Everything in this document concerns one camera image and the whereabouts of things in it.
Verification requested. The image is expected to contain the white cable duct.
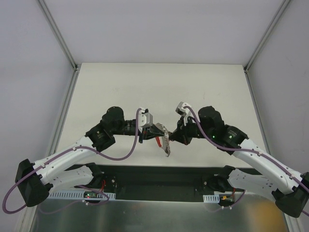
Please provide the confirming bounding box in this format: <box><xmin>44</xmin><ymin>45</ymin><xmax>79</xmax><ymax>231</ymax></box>
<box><xmin>203</xmin><ymin>194</ymin><xmax>220</xmax><ymax>203</ymax></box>
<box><xmin>48</xmin><ymin>190</ymin><xmax>116</xmax><ymax>201</ymax></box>

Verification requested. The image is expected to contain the left white cable duct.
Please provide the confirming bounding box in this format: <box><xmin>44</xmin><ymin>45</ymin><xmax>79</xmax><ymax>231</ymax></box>
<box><xmin>48</xmin><ymin>190</ymin><xmax>116</xmax><ymax>201</ymax></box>

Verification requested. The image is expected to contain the right white cable duct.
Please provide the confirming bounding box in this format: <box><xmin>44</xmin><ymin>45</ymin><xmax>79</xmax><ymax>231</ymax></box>
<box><xmin>203</xmin><ymin>194</ymin><xmax>220</xmax><ymax>203</ymax></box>

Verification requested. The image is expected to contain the right aluminium frame post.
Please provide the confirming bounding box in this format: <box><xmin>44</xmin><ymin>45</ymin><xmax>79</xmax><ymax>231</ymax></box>
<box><xmin>244</xmin><ymin>0</ymin><xmax>293</xmax><ymax>73</ymax></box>

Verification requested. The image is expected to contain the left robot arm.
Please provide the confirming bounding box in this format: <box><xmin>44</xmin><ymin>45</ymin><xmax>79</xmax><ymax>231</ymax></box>
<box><xmin>15</xmin><ymin>106</ymin><xmax>165</xmax><ymax>207</ymax></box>

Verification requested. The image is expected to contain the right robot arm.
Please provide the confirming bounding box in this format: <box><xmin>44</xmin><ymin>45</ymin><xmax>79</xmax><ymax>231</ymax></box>
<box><xmin>169</xmin><ymin>102</ymin><xmax>309</xmax><ymax>218</ymax></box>

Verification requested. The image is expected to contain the red handled key organizer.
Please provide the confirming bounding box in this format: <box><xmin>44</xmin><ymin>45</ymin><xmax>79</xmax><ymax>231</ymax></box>
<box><xmin>155</xmin><ymin>123</ymin><xmax>171</xmax><ymax>157</ymax></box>

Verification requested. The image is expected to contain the left aluminium frame post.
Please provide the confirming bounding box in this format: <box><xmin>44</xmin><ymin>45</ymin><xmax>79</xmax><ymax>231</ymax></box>
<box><xmin>37</xmin><ymin>0</ymin><xmax>78</xmax><ymax>71</ymax></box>

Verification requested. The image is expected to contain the aluminium frame post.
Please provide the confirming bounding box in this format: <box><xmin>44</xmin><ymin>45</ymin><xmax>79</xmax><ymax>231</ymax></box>
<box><xmin>244</xmin><ymin>0</ymin><xmax>293</xmax><ymax>73</ymax></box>
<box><xmin>37</xmin><ymin>0</ymin><xmax>78</xmax><ymax>71</ymax></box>

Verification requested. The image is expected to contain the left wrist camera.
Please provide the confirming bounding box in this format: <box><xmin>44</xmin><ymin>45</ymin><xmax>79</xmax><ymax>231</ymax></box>
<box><xmin>137</xmin><ymin>108</ymin><xmax>153</xmax><ymax>132</ymax></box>

